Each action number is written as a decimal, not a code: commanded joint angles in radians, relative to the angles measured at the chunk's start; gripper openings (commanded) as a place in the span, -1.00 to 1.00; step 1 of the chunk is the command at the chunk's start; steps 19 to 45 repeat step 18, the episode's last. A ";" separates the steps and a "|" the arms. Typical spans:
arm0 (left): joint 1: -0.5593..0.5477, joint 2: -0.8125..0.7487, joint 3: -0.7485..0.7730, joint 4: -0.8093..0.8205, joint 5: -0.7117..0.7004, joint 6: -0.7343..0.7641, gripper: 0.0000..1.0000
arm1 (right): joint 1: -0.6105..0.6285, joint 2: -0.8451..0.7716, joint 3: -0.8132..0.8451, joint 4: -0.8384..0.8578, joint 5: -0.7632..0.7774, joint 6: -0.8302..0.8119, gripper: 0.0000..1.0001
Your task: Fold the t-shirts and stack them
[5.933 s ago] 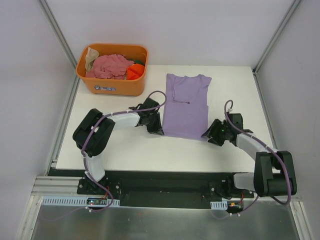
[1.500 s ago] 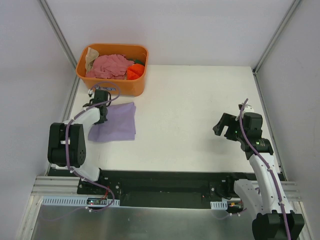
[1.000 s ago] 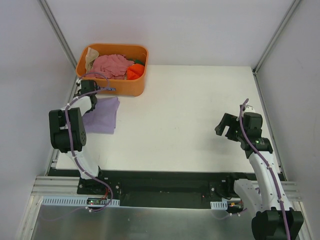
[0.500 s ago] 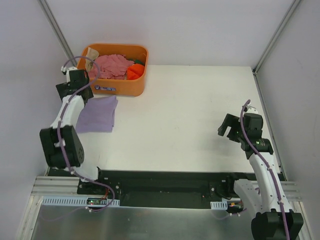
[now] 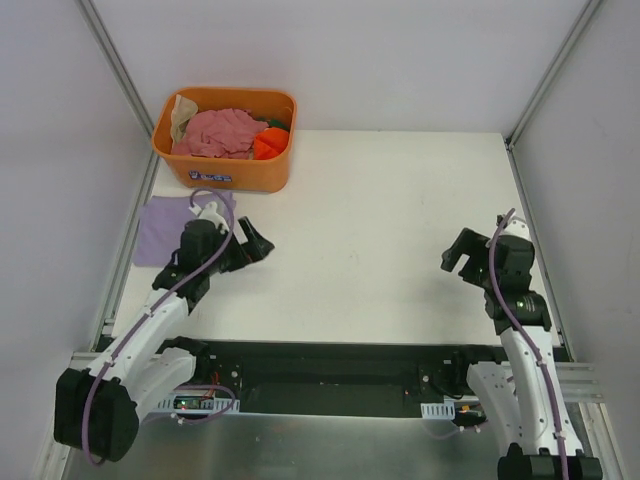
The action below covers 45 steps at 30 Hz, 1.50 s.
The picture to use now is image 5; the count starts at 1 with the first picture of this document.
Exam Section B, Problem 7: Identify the purple t-shirt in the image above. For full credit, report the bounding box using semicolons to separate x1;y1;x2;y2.
133;189;237;269

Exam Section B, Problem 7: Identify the orange plastic basket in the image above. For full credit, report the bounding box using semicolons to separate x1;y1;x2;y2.
151;86;297;193

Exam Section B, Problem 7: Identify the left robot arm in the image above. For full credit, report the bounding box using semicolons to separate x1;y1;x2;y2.
53;217;274;465

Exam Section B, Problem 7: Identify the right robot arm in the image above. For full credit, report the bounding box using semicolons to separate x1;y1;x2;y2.
441;220;604;479

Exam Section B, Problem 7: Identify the orange-red cloth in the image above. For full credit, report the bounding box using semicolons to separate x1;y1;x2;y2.
253;127;289;160

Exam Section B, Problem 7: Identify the pink crumpled shirt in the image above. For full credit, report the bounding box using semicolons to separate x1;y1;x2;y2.
171;109;269;159

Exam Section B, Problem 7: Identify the green cloth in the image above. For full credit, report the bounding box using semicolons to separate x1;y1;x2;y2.
256;117;290;131

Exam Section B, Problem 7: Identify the beige cloth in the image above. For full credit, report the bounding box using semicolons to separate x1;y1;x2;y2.
170;94;199;144

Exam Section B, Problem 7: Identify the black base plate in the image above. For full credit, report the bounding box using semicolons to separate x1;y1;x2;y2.
190;341;506;418

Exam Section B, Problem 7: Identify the aluminium rail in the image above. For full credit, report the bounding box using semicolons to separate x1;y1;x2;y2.
556;362;605;404

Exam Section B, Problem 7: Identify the right white cable duct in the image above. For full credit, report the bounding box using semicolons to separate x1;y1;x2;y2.
420;402;456;421

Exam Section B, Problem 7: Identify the white cable duct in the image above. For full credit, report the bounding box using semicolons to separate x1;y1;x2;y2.
152;394;240;415
420;402;456;421

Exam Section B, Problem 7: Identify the left white cable duct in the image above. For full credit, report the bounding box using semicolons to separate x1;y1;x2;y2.
152;394;240;415

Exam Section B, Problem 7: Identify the right aluminium frame post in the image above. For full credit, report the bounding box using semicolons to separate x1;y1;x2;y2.
504;0;606;151

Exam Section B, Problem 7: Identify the aluminium frame post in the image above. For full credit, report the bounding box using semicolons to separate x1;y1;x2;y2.
74;0;154;137
504;0;606;151

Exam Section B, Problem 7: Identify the left aluminium frame post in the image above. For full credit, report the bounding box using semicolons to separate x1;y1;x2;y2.
74;0;154;137

